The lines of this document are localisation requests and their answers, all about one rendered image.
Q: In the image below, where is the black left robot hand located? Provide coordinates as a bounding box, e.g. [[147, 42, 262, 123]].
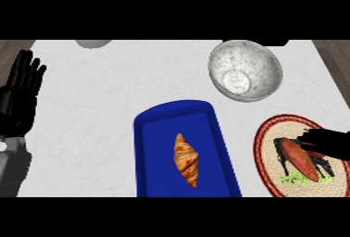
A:
[[0, 49, 48, 139]]

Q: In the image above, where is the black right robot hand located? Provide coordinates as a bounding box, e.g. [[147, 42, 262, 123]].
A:
[[296, 128, 350, 162]]

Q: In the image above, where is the sweet potato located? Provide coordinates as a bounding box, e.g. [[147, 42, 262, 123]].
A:
[[278, 137, 322, 183]]

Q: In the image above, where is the round woven placemat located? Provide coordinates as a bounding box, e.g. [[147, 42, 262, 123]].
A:
[[253, 114, 350, 198]]

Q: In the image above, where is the white marbled bowl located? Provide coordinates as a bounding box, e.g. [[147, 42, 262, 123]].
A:
[[209, 40, 285, 103]]

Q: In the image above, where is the grey round object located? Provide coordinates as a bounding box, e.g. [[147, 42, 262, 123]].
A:
[[74, 40, 114, 49]]

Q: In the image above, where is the croissant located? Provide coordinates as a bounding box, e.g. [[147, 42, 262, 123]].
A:
[[173, 132, 201, 189]]

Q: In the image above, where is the blue tray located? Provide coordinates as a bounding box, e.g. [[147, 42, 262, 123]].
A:
[[133, 99, 244, 198]]

